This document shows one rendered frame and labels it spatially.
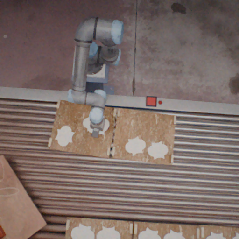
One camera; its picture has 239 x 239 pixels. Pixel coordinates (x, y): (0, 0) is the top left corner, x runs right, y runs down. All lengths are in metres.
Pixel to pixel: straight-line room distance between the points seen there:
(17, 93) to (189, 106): 1.23
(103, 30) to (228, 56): 2.20
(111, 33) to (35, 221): 1.14
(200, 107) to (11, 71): 2.07
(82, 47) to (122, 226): 1.10
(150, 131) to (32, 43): 1.92
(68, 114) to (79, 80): 0.43
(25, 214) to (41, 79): 1.68
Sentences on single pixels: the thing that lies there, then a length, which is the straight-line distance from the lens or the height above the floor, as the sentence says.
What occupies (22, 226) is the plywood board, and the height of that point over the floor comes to 1.04.
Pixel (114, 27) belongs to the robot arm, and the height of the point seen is 1.54.
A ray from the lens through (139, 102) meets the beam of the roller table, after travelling 1.88.
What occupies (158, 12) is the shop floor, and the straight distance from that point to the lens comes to 3.43.
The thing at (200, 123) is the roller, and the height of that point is 0.92.
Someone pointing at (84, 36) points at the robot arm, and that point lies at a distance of 1.41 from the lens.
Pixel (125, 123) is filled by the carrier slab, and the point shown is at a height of 0.94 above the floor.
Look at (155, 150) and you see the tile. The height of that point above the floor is 0.94.
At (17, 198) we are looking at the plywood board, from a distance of 1.73.
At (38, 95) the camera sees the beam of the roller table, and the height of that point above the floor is 0.91.
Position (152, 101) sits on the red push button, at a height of 0.93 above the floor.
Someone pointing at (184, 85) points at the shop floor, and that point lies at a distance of 3.02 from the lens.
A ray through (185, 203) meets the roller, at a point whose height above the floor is 0.92.
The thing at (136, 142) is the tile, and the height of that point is 0.94.
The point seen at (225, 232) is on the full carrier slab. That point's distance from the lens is 1.92.
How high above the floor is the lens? 2.69
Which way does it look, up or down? 75 degrees down
